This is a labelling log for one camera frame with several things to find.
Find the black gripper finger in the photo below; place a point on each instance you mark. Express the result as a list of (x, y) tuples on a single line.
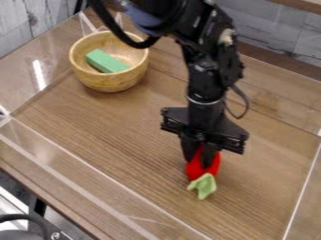
[(189, 147), (208, 155)]

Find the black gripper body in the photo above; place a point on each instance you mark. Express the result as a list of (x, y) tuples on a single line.
[(205, 123)]

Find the green foam block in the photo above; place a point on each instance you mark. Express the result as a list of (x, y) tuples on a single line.
[(105, 62)]

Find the clear acrylic tray wall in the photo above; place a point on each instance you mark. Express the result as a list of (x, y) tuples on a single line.
[(92, 153)]

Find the wooden bowl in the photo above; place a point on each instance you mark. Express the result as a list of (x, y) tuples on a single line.
[(109, 82)]

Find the red plush fruit green leaf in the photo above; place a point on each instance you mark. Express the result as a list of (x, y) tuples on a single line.
[(203, 177)]

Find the black table leg bracket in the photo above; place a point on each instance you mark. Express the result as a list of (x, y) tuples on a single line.
[(50, 224)]

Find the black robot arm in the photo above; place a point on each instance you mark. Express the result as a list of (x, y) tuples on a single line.
[(204, 31)]

